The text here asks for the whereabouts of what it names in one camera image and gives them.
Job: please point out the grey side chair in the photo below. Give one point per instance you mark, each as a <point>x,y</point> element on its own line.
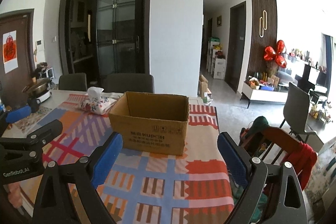
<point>296,111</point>

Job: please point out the colourful patterned tablecloth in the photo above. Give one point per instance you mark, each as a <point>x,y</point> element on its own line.
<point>144,187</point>

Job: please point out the electric cooking pot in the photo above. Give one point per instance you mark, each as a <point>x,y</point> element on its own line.
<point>38,90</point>

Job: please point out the brown cardboard box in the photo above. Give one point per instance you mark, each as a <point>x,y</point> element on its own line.
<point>154,123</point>

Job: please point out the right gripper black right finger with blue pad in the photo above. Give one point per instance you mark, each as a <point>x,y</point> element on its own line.
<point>285,203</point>

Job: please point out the dark glass sliding door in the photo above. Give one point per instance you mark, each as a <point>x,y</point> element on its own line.
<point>103,37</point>

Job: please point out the red paper door poster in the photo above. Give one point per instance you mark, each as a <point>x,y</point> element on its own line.
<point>9,51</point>

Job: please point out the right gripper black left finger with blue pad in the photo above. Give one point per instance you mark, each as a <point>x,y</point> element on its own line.
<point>54,203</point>

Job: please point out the white storage shelf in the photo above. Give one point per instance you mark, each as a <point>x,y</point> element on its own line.
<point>216,62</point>

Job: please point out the white low tv cabinet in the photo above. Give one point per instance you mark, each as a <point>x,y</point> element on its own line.
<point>257,95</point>

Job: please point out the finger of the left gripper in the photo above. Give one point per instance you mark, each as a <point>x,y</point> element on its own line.
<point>13,116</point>
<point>42,133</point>

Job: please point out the red balloon bow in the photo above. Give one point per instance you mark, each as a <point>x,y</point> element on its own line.
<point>275,55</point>

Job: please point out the floral tissue pouch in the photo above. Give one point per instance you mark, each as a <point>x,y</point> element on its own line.
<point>96,102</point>

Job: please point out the green cloth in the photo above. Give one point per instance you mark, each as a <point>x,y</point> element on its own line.
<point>259,124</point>

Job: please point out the wooden chair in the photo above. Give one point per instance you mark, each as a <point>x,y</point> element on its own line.
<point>275,146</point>

